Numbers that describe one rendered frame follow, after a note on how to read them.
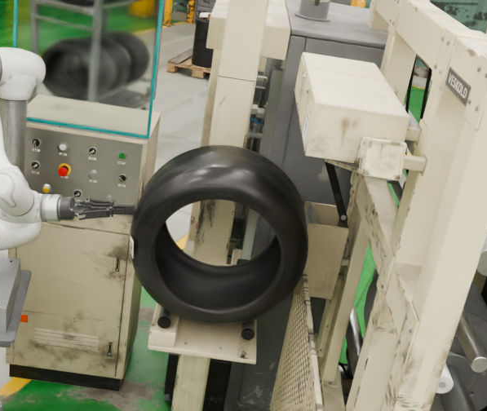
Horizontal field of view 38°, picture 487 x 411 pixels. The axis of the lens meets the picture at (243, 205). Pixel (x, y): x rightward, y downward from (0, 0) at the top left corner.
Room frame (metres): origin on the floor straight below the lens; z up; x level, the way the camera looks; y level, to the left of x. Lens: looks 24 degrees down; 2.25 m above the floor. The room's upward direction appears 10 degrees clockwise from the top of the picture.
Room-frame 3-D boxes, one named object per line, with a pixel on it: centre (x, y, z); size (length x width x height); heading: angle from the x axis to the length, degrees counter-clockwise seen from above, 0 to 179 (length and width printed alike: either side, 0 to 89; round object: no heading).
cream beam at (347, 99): (2.05, -0.24, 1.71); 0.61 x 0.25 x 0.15; 3
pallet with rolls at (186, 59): (9.22, 0.72, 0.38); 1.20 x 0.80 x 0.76; 170
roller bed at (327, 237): (2.40, -0.31, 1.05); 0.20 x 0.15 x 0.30; 3
